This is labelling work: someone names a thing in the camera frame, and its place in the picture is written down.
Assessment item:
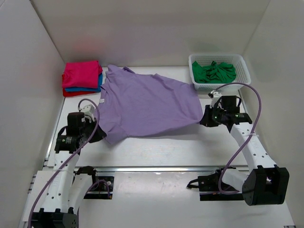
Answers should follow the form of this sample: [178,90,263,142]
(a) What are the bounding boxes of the green t shirt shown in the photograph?
[192,61,237,84]

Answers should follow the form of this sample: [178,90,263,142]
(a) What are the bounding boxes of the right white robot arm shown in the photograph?
[187,92,289,206]

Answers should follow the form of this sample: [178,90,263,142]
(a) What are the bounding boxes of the pink folded t shirt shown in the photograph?
[62,60,103,89]

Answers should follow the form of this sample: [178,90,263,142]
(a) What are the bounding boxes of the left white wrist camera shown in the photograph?
[80,104,95,116]

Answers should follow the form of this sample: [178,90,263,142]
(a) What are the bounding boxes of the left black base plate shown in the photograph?
[84,176,114,200]

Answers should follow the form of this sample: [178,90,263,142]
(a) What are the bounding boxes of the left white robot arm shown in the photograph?
[28,111,106,228]

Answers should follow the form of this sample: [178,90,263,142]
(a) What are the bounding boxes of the purple t shirt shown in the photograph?
[98,65,203,144]

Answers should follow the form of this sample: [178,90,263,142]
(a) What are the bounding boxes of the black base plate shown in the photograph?
[84,176,114,200]
[198,173,244,201]

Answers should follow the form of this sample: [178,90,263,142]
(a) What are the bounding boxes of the white plastic basket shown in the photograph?
[188,53,251,93]

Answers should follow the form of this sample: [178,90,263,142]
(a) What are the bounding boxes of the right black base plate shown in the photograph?
[198,173,244,201]

